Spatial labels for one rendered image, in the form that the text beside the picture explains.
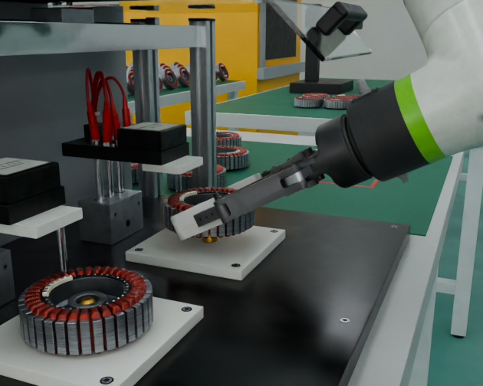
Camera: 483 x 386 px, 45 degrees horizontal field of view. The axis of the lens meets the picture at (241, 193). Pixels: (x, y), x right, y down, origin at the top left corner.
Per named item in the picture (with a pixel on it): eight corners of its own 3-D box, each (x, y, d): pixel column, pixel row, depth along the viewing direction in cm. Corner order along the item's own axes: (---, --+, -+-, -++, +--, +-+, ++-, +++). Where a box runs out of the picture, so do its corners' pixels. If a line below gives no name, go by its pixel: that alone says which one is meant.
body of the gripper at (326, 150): (356, 107, 66) (287, 139, 70) (337, 116, 58) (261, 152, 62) (384, 167, 66) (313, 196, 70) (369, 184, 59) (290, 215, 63)
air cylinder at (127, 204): (144, 228, 81) (142, 190, 79) (112, 245, 74) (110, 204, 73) (113, 224, 83) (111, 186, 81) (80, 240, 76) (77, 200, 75)
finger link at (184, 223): (232, 218, 64) (229, 220, 64) (183, 239, 67) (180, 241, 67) (221, 194, 64) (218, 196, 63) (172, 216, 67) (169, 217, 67)
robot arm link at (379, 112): (431, 179, 56) (439, 161, 64) (380, 67, 55) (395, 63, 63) (372, 201, 58) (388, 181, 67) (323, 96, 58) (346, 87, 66)
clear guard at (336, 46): (372, 53, 77) (375, 6, 75) (324, 61, 55) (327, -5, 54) (158, 50, 89) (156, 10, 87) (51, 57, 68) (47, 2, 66)
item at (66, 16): (96, 37, 72) (93, 2, 71) (64, 38, 66) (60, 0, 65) (66, 37, 73) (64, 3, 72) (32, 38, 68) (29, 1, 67)
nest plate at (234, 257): (285, 238, 77) (285, 229, 77) (241, 281, 64) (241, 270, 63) (185, 224, 83) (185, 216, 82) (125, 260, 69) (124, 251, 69)
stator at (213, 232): (267, 217, 75) (268, 190, 74) (233, 246, 65) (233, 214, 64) (190, 208, 79) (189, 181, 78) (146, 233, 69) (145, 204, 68)
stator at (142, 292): (173, 307, 55) (172, 270, 54) (113, 371, 45) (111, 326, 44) (70, 292, 58) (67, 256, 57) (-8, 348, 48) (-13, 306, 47)
